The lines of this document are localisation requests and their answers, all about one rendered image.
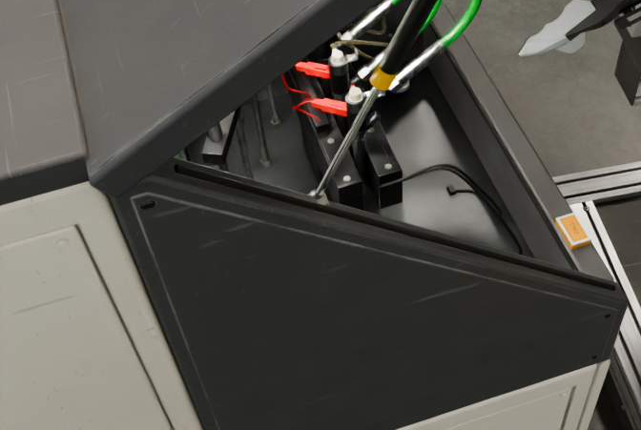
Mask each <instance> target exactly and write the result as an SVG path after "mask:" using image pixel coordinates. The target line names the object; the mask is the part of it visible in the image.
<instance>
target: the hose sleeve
mask: <svg viewBox="0 0 641 430"><path fill-rule="evenodd" d="M444 51H446V47H445V46H444V45H443V43H442V42H441V39H438V40H437V41H436V42H435V43H434V44H432V45H431V46H430V47H429V48H427V49H426V50H425V51H423V52H422V53H421V54H420V55H419V56H417V57H416V58H415V59H414V60H412V61H411V62H410V63H409V64H408V65H406V66H405V67H404V68H403V69H401V70H400V71H399V72H398V74H397V75H396V77H395V78H396V79H397V81H398V82H399V83H400V84H404V83H406V82H407V81H408V80H410V79H411V78H412V77H413V76H415V75H416V74H417V73H418V72H420V71H421V70H422V69H423V68H424V67H426V66H427V65H428V64H429V63H431V62H432V61H433V60H434V59H436V58H437V57H438V56H439V55H441V54H442V53H443V52H444Z"/></svg>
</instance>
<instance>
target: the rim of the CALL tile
mask: <svg viewBox="0 0 641 430"><path fill-rule="evenodd" d="M571 215H575V217H576V219H577V220H578V222H579V223H580V225H581V227H582V228H583V230H584V232H585V233H586V235H587V236H588V238H585V239H581V240H578V241H575V242H573V241H572V239H571V238H570V236H569V234H568V232H567V230H566V229H565V227H564V225H563V224H562V222H561V220H560V219H561V218H564V217H567V216H571ZM556 221H557V223H558V224H559V226H560V228H561V229H562V231H563V233H564V234H565V236H566V238H567V240H568V241H569V244H570V245H571V247H573V246H576V245H579V244H582V243H585V242H589V241H591V237H590V235H589V233H588V232H587V230H586V228H585V227H584V225H583V223H582V222H581V220H580V219H579V217H578V215H577V214H576V213H572V214H568V215H563V216H560V217H556Z"/></svg>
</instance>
